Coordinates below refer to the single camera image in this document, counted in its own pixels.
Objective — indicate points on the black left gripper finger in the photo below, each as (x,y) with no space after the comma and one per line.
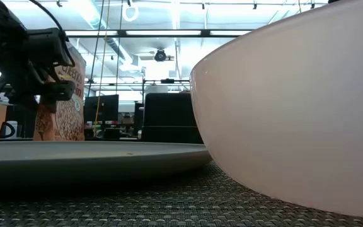
(58,90)

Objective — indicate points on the Cheerios Protein cereal box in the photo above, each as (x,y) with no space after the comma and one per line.
(69,119)

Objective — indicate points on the black computer monitor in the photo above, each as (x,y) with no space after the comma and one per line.
(106,108)

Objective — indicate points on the white mug black print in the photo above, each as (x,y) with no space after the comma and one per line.
(13,126)

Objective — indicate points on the grey round plate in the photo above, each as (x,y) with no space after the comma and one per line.
(90,157)

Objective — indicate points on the large black cabinet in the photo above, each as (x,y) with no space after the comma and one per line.
(169,116)

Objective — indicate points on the dark woven placemat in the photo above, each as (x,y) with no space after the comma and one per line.
(137,208)

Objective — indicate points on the large white bowl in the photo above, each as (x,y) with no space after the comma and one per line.
(295,110)

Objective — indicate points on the black horizontal frame beam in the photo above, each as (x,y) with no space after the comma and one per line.
(121,32)

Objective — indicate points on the round black ceiling camera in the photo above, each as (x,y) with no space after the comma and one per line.
(160,55)

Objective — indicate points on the black metal rack frame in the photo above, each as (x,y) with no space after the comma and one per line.
(167,81)

